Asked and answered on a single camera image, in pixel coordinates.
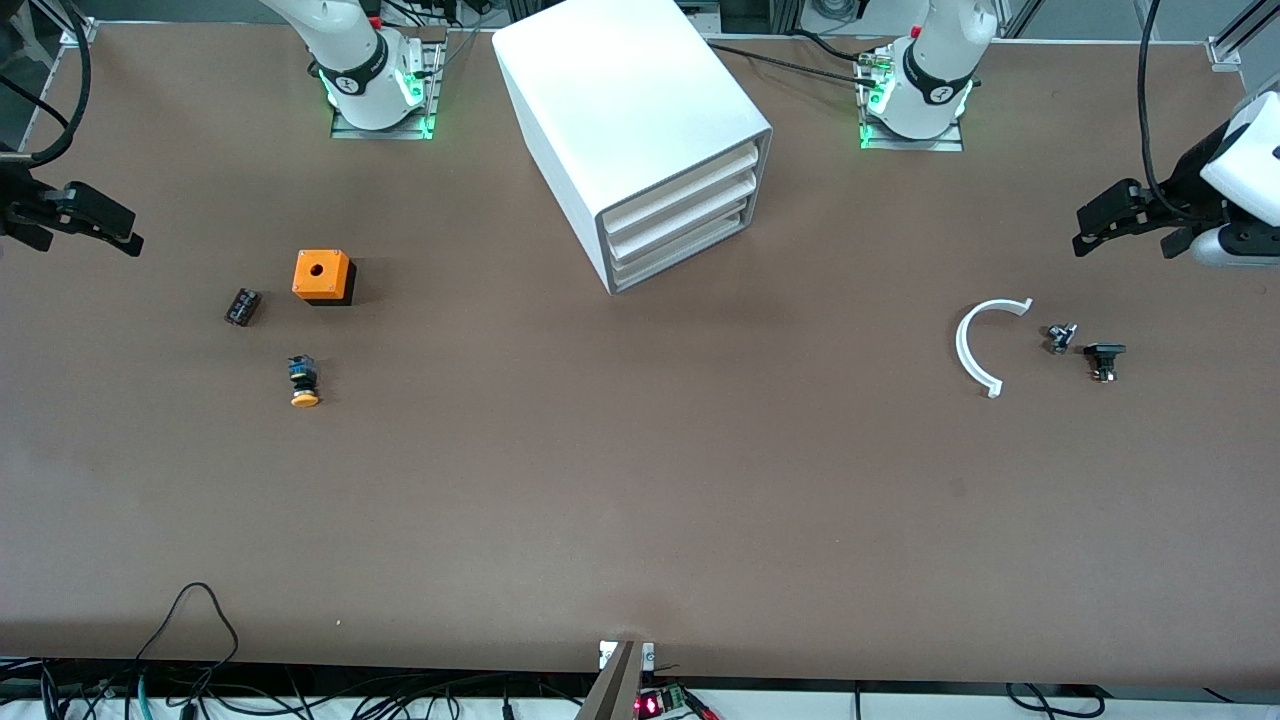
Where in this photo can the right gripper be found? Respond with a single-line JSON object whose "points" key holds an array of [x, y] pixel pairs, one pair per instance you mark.
{"points": [[22, 203]]}

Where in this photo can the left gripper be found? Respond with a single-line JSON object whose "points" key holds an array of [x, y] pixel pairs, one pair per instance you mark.
{"points": [[1178, 203]]}

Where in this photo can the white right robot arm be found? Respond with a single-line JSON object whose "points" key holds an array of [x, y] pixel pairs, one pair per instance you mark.
{"points": [[360, 60]]}

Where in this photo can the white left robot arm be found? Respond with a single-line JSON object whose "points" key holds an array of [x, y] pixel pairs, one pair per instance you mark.
{"points": [[935, 60]]}

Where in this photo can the yellow mushroom push button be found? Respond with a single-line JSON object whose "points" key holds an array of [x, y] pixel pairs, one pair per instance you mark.
{"points": [[304, 397]]}

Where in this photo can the white drawer cabinet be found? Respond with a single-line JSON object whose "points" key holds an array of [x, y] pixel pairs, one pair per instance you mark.
{"points": [[620, 90]]}

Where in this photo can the small black terminal block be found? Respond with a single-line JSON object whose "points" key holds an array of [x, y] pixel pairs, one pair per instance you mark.
{"points": [[242, 306]]}

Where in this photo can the circuit board with red light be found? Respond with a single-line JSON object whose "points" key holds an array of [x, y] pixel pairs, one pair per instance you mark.
{"points": [[650, 705]]}

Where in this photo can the black switch component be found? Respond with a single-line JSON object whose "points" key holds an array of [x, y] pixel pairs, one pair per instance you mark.
{"points": [[1104, 351]]}

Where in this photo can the small grey switch component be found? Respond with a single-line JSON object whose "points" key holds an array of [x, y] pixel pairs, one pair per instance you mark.
{"points": [[1060, 338]]}

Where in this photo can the aluminium frame profile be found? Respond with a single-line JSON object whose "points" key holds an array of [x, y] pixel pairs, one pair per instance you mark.
{"points": [[78, 32], [1225, 50]]}

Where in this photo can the white curved plastic bracket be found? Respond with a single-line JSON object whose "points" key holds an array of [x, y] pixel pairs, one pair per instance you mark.
{"points": [[961, 348]]}

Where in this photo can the orange button enclosure box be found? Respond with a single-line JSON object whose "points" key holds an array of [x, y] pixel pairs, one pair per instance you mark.
{"points": [[320, 272]]}

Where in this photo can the white metal bracket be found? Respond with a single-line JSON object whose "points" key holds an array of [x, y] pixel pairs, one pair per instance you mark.
{"points": [[649, 655]]}

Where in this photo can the grey camera mounting post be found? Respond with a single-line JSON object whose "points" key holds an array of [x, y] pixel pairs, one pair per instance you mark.
{"points": [[618, 690]]}

